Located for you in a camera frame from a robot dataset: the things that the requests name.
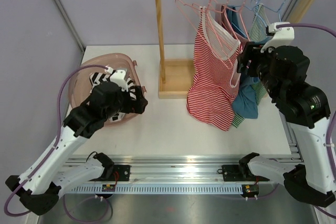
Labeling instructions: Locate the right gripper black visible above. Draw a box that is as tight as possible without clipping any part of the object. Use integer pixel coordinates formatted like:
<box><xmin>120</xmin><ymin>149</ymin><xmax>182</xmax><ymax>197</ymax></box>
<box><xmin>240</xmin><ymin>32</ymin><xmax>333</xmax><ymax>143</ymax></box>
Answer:
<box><xmin>236</xmin><ymin>41</ymin><xmax>281</xmax><ymax>100</ymax></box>

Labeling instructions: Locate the pink wire hanger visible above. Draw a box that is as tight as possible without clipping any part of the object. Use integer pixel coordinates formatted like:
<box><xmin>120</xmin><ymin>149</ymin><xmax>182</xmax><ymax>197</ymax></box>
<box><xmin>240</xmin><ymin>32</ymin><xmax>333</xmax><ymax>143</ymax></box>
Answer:
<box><xmin>191</xmin><ymin>0</ymin><xmax>244</xmax><ymax>88</ymax></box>
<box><xmin>207</xmin><ymin>0</ymin><xmax>250</xmax><ymax>41</ymax></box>
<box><xmin>174</xmin><ymin>0</ymin><xmax>231</xmax><ymax>60</ymax></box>

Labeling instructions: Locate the black white striped tank top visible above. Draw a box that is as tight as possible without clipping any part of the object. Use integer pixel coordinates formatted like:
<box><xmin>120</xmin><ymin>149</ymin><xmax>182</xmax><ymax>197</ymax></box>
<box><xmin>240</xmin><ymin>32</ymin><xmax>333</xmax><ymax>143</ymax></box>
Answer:
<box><xmin>89</xmin><ymin>72</ymin><xmax>137</xmax><ymax>123</ymax></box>

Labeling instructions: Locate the red white striped tank top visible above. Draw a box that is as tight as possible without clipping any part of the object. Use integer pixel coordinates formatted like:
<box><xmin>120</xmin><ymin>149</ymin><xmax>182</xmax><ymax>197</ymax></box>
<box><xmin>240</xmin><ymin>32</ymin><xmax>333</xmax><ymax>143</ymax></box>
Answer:
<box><xmin>186</xmin><ymin>7</ymin><xmax>242</xmax><ymax>131</ymax></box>

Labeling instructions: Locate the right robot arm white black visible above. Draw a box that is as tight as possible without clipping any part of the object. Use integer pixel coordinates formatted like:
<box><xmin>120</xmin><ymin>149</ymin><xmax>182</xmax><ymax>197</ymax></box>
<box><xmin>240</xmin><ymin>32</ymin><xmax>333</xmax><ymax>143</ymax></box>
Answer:
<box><xmin>237</xmin><ymin>42</ymin><xmax>335</xmax><ymax>207</ymax></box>

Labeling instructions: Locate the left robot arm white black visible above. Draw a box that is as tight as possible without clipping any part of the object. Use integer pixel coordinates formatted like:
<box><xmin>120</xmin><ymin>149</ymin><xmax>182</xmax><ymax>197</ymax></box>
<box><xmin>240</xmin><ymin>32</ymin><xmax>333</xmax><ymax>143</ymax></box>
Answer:
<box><xmin>5</xmin><ymin>82</ymin><xmax>148</xmax><ymax>216</ymax></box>

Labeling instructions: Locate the green white striped tank top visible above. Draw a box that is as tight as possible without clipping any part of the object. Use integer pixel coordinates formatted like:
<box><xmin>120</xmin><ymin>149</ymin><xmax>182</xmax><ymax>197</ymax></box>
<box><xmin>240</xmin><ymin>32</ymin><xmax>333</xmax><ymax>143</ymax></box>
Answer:
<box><xmin>232</xmin><ymin>3</ymin><xmax>269</xmax><ymax>128</ymax></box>

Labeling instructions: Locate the teal blue tank top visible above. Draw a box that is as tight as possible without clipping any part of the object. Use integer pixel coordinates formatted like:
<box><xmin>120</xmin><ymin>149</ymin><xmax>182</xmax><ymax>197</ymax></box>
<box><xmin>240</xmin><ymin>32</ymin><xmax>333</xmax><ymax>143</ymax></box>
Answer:
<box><xmin>226</xmin><ymin>3</ymin><xmax>269</xmax><ymax>120</ymax></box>

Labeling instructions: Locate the mauve pink tank top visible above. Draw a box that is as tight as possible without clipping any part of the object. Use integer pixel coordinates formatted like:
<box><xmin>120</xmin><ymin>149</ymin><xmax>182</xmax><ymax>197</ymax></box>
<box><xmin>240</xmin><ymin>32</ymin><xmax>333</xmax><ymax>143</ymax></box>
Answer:
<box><xmin>215</xmin><ymin>4</ymin><xmax>248</xmax><ymax>45</ymax></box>

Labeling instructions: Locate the pink translucent plastic basin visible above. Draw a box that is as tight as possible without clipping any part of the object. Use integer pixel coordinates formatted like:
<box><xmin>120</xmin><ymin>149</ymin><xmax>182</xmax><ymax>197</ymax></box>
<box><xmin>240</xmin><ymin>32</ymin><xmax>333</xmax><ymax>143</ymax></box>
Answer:
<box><xmin>68</xmin><ymin>53</ymin><xmax>141</xmax><ymax>126</ymax></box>

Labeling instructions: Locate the wooden clothes rack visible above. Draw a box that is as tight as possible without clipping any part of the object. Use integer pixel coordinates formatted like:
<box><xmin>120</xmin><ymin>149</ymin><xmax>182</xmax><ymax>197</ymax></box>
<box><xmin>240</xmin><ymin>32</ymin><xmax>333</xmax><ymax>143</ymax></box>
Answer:
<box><xmin>155</xmin><ymin>0</ymin><xmax>315</xmax><ymax>99</ymax></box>

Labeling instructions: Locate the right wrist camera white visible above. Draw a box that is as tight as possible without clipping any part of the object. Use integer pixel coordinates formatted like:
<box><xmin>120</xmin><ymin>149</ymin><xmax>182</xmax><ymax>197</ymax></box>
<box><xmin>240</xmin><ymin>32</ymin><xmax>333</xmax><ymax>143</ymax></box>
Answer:
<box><xmin>261</xmin><ymin>22</ymin><xmax>295</xmax><ymax>53</ymax></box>

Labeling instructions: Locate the aluminium mounting rail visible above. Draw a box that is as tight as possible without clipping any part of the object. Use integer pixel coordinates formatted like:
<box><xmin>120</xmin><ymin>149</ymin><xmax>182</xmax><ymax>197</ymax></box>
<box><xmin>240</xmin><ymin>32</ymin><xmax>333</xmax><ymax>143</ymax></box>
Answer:
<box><xmin>65</xmin><ymin>155</ymin><xmax>302</xmax><ymax>183</ymax></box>

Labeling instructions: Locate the white slotted cable duct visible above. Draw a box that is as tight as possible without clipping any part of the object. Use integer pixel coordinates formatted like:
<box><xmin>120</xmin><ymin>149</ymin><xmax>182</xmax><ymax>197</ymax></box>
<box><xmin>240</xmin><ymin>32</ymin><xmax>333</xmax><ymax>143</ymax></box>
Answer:
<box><xmin>69</xmin><ymin>183</ymin><xmax>243</xmax><ymax>195</ymax></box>

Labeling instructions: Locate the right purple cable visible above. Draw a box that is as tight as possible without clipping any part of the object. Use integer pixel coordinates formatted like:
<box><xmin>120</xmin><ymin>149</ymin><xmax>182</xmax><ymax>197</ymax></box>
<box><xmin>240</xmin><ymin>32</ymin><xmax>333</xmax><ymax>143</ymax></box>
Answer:
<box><xmin>278</xmin><ymin>22</ymin><xmax>336</xmax><ymax>217</ymax></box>

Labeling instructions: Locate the purple cable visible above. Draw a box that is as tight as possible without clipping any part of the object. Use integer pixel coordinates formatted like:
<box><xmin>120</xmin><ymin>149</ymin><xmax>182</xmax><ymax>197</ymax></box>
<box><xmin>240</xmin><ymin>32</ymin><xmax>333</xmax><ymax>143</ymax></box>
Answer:
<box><xmin>278</xmin><ymin>22</ymin><xmax>336</xmax><ymax>217</ymax></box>
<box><xmin>4</xmin><ymin>64</ymin><xmax>113</xmax><ymax>221</ymax></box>

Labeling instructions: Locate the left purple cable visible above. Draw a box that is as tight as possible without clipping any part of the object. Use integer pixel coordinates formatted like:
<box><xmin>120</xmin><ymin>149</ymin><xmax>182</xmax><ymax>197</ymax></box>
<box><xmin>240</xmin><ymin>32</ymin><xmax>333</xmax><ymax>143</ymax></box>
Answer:
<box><xmin>4</xmin><ymin>64</ymin><xmax>113</xmax><ymax>221</ymax></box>

